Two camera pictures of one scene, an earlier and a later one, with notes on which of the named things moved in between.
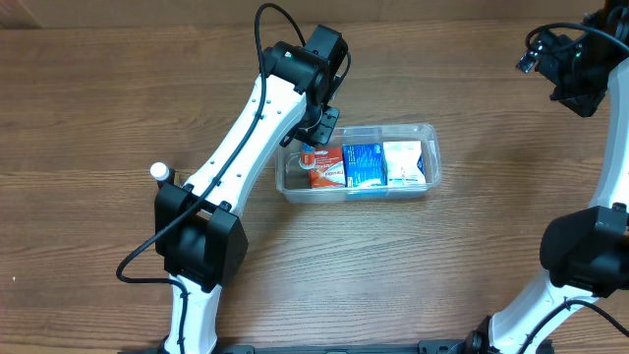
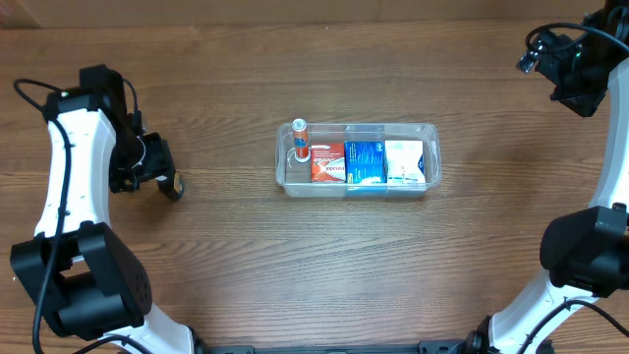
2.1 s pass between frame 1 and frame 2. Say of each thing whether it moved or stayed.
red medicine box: moved
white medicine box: stayed
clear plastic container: stayed
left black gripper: moved
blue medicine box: stayed
